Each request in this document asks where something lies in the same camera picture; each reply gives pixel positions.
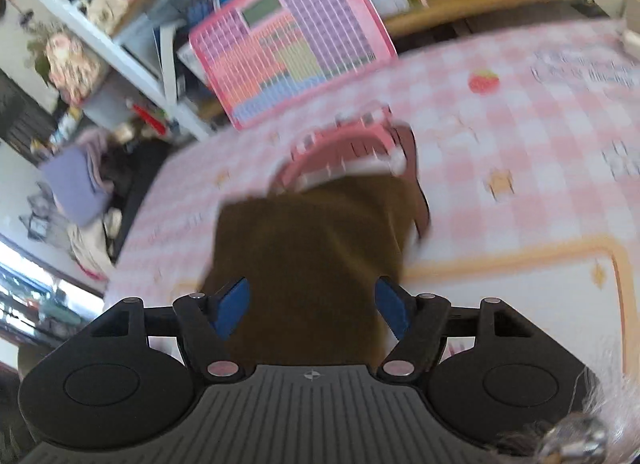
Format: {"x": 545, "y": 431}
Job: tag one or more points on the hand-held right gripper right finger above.
{"x": 395, "y": 306}

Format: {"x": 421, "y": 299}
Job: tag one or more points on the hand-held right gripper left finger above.
{"x": 230, "y": 306}

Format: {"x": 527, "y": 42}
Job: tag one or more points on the brown cloth garment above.
{"x": 310, "y": 249}

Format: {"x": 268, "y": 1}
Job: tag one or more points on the cream cloth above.
{"x": 92, "y": 244}

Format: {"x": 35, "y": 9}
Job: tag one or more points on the purple folded cloth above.
{"x": 75, "y": 186}

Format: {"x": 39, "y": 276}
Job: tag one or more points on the pink checked cartoon table mat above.
{"x": 525, "y": 154}

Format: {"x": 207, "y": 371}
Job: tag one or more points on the pink folded cloth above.
{"x": 95, "y": 147}

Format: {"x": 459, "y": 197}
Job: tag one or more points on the white wooden bookshelf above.
{"x": 125, "y": 54}

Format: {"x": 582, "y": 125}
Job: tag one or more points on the pink toy keyboard tablet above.
{"x": 290, "y": 39}

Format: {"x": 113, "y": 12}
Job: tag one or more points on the pink flower paper ornament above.
{"x": 72, "y": 64}

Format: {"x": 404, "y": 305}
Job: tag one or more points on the clear plastic wrap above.
{"x": 580, "y": 69}

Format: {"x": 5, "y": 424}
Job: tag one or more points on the white wicker basket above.
{"x": 105, "y": 4}

